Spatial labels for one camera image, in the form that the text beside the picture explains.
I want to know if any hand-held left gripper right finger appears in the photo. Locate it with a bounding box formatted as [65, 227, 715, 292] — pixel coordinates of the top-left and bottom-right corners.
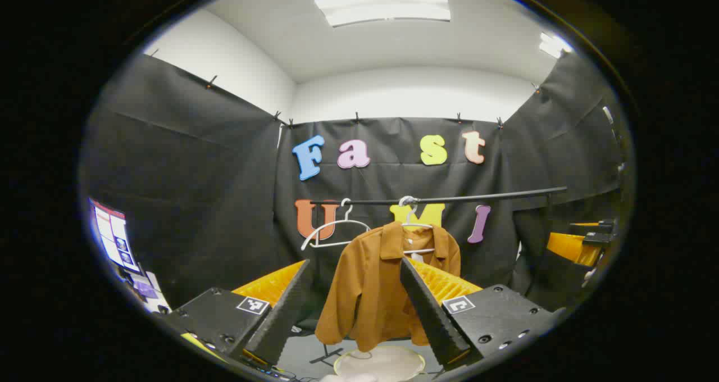
[400, 257, 565, 371]

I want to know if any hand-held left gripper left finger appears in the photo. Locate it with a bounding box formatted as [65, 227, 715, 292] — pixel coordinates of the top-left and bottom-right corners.
[163, 260, 311, 370]

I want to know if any white laundry hamper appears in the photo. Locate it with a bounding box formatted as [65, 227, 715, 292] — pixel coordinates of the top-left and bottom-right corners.
[333, 345, 426, 382]

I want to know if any brown shirt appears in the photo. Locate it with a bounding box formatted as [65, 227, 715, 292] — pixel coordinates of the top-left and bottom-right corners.
[315, 222, 462, 353]

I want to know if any white clothes hanger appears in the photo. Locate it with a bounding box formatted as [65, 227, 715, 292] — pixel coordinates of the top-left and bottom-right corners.
[398, 195, 436, 255]
[301, 198, 372, 252]

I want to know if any black clothes rack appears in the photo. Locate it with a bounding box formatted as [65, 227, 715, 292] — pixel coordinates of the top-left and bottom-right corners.
[309, 187, 568, 367]

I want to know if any printed paper sheet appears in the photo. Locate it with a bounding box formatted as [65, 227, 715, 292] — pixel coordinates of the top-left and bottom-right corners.
[126, 270, 172, 315]

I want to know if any black backdrop cloth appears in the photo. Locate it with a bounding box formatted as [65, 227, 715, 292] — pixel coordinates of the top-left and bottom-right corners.
[79, 51, 627, 315]

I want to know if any small ceiling light panel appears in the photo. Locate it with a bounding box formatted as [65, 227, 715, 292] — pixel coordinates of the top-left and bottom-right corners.
[538, 31, 574, 60]

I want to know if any large ceiling light panel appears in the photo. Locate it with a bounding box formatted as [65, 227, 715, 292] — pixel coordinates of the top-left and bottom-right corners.
[313, 0, 452, 28]

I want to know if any wall poster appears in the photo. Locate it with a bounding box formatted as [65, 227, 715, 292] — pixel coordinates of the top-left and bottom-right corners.
[89, 198, 141, 273]

